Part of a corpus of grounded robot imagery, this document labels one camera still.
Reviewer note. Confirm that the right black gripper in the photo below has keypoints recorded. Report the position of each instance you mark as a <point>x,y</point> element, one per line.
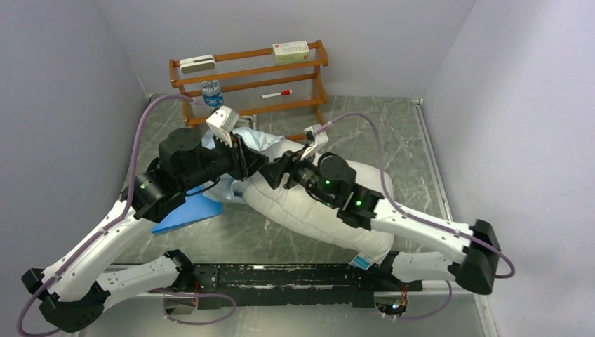
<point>283,164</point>

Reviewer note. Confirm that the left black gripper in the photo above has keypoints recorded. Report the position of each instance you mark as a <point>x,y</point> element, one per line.
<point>245,161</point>

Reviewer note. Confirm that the light blue pillowcase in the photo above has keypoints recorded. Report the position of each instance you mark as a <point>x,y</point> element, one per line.
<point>229,189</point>

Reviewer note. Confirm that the white pillow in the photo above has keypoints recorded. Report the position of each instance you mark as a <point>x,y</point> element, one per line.
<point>296,211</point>

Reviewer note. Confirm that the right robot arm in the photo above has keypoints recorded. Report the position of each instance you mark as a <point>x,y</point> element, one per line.
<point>463,253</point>

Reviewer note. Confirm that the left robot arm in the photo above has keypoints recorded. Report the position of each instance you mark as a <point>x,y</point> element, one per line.
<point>76,290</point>

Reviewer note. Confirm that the small stapler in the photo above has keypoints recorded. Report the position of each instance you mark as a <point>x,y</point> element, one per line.
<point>246,121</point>

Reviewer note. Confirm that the blue flat board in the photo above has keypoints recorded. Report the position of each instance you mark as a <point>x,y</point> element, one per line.
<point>196,207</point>

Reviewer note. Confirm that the red capped white marker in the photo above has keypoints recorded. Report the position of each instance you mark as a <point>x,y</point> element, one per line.
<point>277,94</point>

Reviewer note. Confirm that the wooden shelf rack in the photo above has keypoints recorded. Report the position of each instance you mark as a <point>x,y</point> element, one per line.
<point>246,75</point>

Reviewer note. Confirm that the white eraser block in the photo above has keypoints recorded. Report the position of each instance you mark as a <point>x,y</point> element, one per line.
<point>197,64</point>

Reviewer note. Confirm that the white box with red label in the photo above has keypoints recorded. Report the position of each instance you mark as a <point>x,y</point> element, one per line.
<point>289,52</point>

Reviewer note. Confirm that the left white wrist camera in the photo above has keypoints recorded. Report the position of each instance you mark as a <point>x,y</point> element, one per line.
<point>221,122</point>

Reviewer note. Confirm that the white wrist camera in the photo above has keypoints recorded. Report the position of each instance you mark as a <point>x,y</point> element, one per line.
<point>221,122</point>
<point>316,137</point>

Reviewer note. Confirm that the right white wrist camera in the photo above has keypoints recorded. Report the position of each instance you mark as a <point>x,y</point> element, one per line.
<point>316,137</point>

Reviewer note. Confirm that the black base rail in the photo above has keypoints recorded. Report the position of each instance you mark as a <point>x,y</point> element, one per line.
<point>246,285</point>

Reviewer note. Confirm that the aluminium table edge rail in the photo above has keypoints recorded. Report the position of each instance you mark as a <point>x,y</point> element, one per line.
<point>483,308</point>

